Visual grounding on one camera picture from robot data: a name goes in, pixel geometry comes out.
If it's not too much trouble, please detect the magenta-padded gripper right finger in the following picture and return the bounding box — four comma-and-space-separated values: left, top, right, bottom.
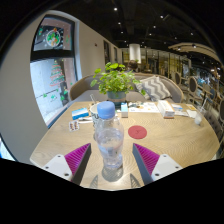
132, 142, 184, 187

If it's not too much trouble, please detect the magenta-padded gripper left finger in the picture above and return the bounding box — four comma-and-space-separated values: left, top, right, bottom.
41, 142, 93, 187

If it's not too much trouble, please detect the clear blue-capped water bottle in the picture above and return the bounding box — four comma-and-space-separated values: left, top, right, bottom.
93, 100, 125, 174

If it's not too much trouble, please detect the flat round red coaster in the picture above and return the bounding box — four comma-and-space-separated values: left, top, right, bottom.
127, 124, 148, 140

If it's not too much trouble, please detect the pill blister pack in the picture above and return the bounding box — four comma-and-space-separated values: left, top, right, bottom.
68, 119, 81, 132

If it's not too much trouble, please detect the blue and white box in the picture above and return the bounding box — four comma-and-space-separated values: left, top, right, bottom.
71, 107, 90, 121

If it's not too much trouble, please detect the white printed paper cup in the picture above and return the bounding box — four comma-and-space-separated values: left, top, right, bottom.
89, 102, 101, 130

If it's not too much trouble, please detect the printed paper leaflet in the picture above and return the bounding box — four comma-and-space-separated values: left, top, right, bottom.
128, 101, 160, 114

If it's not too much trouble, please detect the white carton with orange print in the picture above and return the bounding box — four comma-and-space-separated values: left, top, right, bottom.
157, 99, 176, 119

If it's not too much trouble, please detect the small teal box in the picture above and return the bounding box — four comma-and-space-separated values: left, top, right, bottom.
120, 102, 129, 118

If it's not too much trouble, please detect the small blue white packet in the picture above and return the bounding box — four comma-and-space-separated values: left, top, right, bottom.
171, 103, 184, 112

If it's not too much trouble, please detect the white paper napkin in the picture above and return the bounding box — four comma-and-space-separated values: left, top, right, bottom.
186, 109, 198, 119

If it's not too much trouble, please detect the clear plastic cup with straw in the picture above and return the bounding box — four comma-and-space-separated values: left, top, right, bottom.
194, 99, 208, 126

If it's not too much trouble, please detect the grey chevron pillow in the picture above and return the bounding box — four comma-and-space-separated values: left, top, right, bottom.
134, 75, 173, 102

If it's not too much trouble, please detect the grey curved sofa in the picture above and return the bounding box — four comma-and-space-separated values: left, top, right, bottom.
68, 73, 185, 104

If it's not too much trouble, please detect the window with tree decal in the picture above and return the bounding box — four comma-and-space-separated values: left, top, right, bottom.
29, 57, 78, 126

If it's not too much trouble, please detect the green potted plant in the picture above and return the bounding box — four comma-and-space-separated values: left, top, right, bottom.
89, 61, 147, 105

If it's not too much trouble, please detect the group of round-backed chairs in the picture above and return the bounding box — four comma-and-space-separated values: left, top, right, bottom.
173, 71, 224, 134

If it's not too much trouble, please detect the person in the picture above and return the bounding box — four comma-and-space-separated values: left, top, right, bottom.
127, 59, 140, 73

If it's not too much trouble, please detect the window with wreath decal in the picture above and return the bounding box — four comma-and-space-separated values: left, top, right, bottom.
32, 16, 75, 53

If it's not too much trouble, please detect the group of ceiling spotlights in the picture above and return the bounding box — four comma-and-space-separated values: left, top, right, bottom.
111, 4, 201, 48

